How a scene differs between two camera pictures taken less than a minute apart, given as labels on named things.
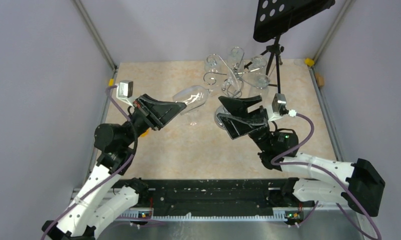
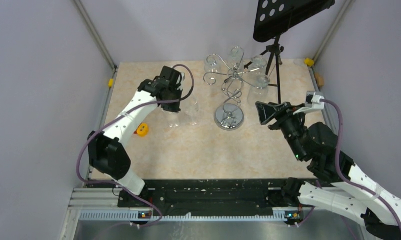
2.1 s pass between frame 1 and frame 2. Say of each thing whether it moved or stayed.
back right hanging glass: stayed
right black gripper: moved
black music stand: stayed
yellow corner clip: stayed
